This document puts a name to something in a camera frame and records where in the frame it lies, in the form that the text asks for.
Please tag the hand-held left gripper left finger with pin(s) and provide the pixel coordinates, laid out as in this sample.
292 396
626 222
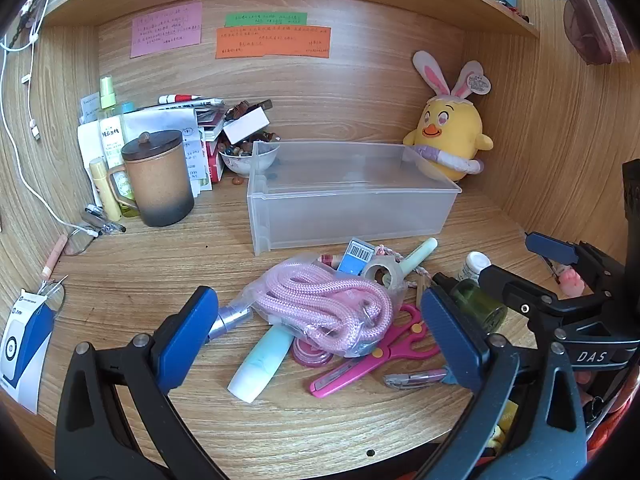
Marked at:
185 335

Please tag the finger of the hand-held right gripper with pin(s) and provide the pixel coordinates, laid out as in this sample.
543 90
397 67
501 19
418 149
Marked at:
520 300
547 249

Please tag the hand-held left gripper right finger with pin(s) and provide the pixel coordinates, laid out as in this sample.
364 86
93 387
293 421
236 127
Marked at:
450 332

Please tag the dark green bottle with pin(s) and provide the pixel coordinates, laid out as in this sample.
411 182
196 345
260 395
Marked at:
475 302

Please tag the silver cylindrical tube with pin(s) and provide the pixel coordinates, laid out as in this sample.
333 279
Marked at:
230 317

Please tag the small white bottle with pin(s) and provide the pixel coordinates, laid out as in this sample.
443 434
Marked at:
472 265

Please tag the light blue tube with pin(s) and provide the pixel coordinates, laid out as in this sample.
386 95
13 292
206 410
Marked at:
257 362

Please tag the clear tape roll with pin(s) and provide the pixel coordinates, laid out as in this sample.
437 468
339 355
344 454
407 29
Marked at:
395 272

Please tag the light green pen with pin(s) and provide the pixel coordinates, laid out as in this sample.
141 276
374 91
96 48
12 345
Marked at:
420 256

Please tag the clear plastic storage bin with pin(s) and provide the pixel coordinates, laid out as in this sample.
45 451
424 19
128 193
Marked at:
350 210

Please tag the pink cat paw trinket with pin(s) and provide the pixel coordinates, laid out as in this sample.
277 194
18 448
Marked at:
572 282

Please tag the orange printed clothing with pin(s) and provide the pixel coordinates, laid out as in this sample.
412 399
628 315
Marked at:
607 425

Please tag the pink scissors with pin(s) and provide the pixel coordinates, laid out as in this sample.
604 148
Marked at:
350 370

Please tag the blue card pack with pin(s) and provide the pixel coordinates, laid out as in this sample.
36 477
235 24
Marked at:
355 259

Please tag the pink round compact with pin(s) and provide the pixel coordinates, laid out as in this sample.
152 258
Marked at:
307 352

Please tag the black pen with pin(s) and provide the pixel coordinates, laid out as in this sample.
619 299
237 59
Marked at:
107 227

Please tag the pink patterned tube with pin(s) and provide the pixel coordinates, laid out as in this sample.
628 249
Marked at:
327 259

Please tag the brown lidded ceramic mug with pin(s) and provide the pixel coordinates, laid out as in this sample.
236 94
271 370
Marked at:
160 185

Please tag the pink pen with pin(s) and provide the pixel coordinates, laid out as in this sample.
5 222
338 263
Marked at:
54 257

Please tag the yellow chick plush toy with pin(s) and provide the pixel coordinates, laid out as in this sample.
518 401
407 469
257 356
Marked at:
450 120

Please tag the blue and white box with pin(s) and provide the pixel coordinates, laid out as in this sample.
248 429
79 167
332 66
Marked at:
22 350

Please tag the pale yellow lip balm stick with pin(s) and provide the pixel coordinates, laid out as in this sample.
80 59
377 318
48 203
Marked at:
102 185

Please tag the white bowl of beads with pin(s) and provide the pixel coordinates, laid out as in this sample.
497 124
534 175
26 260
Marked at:
247 162

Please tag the small white box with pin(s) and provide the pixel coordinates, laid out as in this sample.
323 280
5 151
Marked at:
245 127

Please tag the stack of papers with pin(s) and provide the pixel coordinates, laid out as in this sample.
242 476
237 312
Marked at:
155 120

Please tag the pale green spray bottle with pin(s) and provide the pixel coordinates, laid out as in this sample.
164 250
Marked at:
110 130

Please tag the dark red cloth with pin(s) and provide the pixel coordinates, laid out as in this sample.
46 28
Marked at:
595 25

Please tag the red and white marker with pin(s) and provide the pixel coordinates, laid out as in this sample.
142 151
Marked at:
177 98

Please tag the orange sticky note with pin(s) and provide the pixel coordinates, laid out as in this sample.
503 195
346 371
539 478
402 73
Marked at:
272 42

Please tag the pink sticky note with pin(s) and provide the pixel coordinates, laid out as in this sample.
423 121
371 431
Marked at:
165 30

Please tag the green sticky note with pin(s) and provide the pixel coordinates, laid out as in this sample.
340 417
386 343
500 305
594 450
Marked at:
265 19

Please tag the thin frame eyeglasses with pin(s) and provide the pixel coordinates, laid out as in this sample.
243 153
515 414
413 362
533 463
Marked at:
80 244

